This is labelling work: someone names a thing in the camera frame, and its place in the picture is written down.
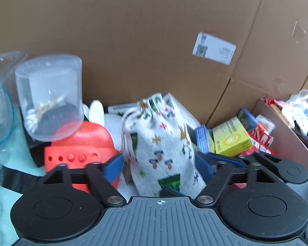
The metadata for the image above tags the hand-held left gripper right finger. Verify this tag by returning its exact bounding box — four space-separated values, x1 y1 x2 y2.
194 153 285 207

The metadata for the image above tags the small blue carton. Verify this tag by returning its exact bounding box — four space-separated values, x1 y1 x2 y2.
237 108 258 131

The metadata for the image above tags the brown cardboard bin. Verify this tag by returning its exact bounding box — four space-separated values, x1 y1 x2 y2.
252 98 308 170

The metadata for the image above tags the clear cylindrical plastic container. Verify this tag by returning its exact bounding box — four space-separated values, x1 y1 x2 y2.
15 54 83 142

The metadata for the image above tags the large brown cardboard box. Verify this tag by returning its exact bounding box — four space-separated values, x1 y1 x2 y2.
0 0 308 134

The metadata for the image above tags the blue-rimmed clear round lid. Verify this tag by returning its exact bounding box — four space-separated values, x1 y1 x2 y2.
0 82 15 144

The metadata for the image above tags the white shipping label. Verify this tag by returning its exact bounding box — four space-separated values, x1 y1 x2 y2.
192 32 237 65

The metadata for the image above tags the printed cloth drawstring pouch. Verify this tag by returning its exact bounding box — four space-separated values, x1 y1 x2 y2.
122 93 207 197

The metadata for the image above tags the bundle of cotton swabs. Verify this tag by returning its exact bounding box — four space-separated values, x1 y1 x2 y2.
26 96 67 131

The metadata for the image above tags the yellow-green small box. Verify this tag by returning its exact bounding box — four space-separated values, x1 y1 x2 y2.
213 116 253 157

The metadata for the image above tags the clear plastic cup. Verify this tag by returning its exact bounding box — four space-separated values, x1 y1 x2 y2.
296 89 308 108

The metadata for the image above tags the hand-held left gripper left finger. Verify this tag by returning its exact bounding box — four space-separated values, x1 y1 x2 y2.
42 153 127 207

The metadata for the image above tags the white plastic wrapped item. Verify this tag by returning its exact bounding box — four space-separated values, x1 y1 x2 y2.
282 99 308 141

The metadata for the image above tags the red and white packet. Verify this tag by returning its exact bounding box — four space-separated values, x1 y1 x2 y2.
248 124 275 155

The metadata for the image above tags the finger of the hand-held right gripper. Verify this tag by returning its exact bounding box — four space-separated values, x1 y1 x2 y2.
213 151 284 178

